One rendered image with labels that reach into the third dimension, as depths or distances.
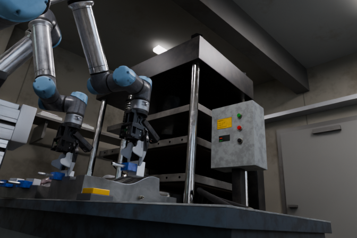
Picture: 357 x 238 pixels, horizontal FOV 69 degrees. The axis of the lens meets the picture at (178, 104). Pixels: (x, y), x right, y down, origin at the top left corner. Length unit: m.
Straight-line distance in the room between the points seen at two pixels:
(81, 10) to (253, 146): 1.11
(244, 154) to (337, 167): 2.55
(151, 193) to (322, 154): 3.19
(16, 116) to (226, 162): 1.21
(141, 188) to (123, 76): 0.49
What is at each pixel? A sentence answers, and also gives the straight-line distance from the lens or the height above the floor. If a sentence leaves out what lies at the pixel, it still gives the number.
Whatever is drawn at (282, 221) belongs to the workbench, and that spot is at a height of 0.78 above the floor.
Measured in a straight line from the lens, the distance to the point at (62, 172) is 1.19.
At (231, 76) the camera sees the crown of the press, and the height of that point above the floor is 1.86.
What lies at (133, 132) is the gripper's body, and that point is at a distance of 1.00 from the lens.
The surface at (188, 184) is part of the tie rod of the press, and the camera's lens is 1.61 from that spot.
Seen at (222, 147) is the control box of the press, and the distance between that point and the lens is 1.67.
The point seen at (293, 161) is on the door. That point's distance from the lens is 4.24.
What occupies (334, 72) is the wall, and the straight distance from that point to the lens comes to 4.49.
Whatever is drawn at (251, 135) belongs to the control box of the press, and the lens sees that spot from 1.59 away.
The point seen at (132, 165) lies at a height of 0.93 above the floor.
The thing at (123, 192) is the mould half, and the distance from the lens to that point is 1.11.
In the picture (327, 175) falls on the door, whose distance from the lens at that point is 4.04.
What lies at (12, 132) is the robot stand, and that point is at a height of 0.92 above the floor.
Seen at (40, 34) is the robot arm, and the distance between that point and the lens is 1.27.
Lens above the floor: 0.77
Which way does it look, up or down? 24 degrees up
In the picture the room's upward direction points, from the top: 5 degrees clockwise
